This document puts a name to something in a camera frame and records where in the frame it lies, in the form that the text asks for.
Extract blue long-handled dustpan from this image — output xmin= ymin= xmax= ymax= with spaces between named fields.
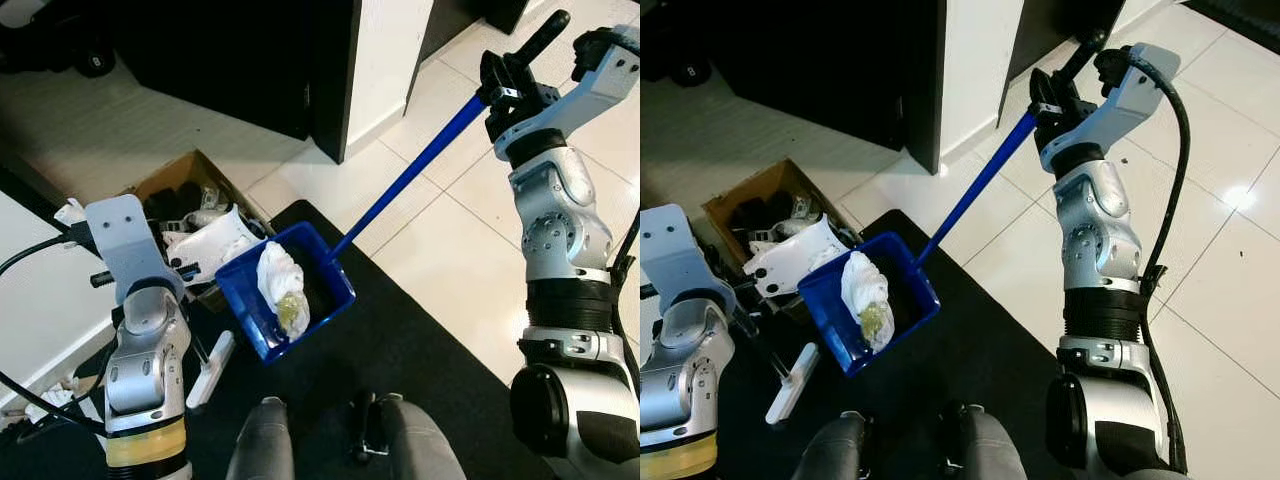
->
xmin=797 ymin=30 xmax=1109 ymax=378
xmin=215 ymin=10 xmax=572 ymax=364

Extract white brush with dark handle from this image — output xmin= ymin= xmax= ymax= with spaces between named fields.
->
xmin=738 ymin=305 xmax=821 ymax=426
xmin=180 ymin=318 xmax=237 ymax=411

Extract black floor mat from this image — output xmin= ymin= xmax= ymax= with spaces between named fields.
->
xmin=0 ymin=200 xmax=561 ymax=480
xmin=735 ymin=208 xmax=1076 ymax=480

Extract white table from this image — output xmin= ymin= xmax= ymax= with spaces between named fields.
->
xmin=0 ymin=190 xmax=113 ymax=411

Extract black bundled parts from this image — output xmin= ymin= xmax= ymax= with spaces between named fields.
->
xmin=728 ymin=190 xmax=791 ymax=236
xmin=148 ymin=180 xmax=206 ymax=226

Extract white plastic shell part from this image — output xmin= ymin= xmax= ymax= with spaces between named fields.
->
xmin=742 ymin=215 xmax=851 ymax=299
xmin=163 ymin=205 xmax=264 ymax=288

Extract brown cardboard box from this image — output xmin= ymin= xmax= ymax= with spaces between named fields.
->
xmin=125 ymin=150 xmax=273 ymax=311
xmin=702 ymin=158 xmax=861 ymax=321

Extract small white rag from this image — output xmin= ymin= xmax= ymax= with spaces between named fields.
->
xmin=22 ymin=378 xmax=79 ymax=423

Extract black caster wheel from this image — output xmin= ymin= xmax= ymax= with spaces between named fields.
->
xmin=75 ymin=45 xmax=117 ymax=79
xmin=672 ymin=55 xmax=713 ymax=89

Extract black cabinet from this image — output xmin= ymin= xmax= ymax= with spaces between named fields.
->
xmin=745 ymin=0 xmax=948 ymax=176
xmin=110 ymin=0 xmax=363 ymax=164

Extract grey left robot leg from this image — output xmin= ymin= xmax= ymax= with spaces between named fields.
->
xmin=228 ymin=397 xmax=297 ymax=480
xmin=812 ymin=410 xmax=881 ymax=480

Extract grey robot leg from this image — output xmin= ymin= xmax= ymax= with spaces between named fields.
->
xmin=812 ymin=410 xmax=881 ymax=480
xmin=372 ymin=393 xmax=468 ymax=480
xmin=228 ymin=397 xmax=297 ymax=480
xmin=955 ymin=403 xmax=1051 ymax=480

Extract grey right robot leg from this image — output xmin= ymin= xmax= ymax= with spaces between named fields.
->
xmin=372 ymin=393 xmax=468 ymax=480
xmin=955 ymin=403 xmax=1051 ymax=480

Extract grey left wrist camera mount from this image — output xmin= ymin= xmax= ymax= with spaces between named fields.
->
xmin=640 ymin=203 xmax=736 ymax=316
xmin=85 ymin=195 xmax=169 ymax=301

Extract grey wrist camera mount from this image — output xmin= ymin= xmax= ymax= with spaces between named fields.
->
xmin=640 ymin=203 xmax=736 ymax=316
xmin=85 ymin=195 xmax=169 ymax=301
xmin=495 ymin=45 xmax=641 ymax=161
xmin=1040 ymin=45 xmax=1183 ymax=171

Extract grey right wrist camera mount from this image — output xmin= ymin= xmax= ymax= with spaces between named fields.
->
xmin=1040 ymin=45 xmax=1183 ymax=171
xmin=495 ymin=45 xmax=641 ymax=161

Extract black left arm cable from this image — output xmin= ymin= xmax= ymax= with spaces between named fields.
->
xmin=0 ymin=222 xmax=109 ymax=436

